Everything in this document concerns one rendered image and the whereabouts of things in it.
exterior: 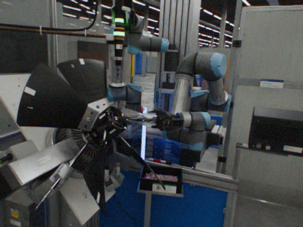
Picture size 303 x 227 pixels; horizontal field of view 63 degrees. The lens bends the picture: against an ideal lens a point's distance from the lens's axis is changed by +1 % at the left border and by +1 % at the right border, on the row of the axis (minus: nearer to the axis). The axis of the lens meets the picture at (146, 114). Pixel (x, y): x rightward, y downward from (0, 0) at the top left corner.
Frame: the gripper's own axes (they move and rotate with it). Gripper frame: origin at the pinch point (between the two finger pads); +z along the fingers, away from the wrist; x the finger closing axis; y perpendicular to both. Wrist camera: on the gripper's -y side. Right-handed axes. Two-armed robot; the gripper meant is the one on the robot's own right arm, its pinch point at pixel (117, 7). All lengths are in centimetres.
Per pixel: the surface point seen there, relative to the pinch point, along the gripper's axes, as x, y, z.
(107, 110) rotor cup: -0.6, 39.8, 11.6
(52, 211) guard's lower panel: 63, 136, -48
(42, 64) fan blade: 17.1, 22.9, 25.9
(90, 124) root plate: 5.5, 45.5, 14.2
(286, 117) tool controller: -75, 42, -19
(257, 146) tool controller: -66, 58, -21
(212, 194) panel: -49, 92, -29
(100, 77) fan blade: 9.3, 28.7, -5.1
